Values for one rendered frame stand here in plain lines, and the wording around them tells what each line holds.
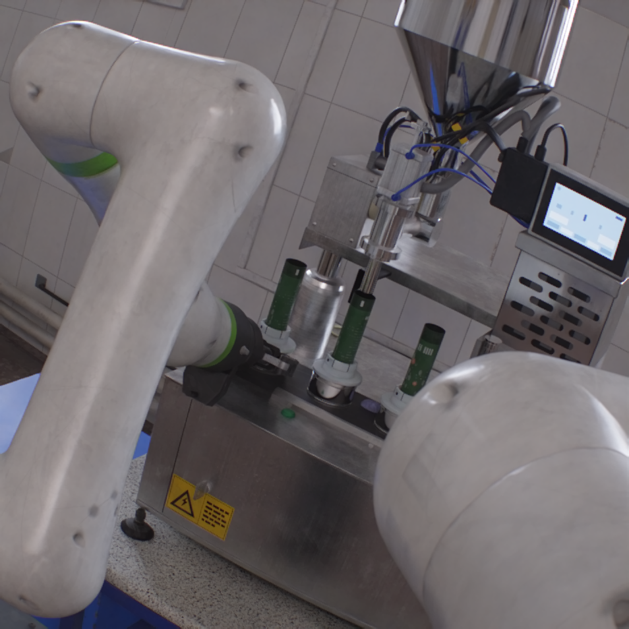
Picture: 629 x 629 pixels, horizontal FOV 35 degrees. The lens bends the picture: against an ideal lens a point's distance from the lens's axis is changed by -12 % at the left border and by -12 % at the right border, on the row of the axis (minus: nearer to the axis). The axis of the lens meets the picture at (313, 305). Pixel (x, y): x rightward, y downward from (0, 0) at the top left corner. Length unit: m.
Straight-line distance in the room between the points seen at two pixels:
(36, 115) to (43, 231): 2.87
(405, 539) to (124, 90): 0.56
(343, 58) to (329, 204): 1.55
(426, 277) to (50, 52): 0.85
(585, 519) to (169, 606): 1.15
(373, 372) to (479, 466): 1.35
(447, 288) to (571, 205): 0.26
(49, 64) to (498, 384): 0.59
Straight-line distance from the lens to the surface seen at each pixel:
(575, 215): 1.46
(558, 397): 0.43
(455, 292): 1.59
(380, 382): 1.72
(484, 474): 0.40
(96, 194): 1.12
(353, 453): 1.46
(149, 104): 0.88
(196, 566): 1.58
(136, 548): 1.58
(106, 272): 0.85
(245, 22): 3.31
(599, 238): 1.46
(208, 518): 1.54
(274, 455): 1.45
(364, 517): 1.42
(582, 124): 2.91
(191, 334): 1.27
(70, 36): 0.94
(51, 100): 0.92
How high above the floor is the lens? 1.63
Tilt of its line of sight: 18 degrees down
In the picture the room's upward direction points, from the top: 19 degrees clockwise
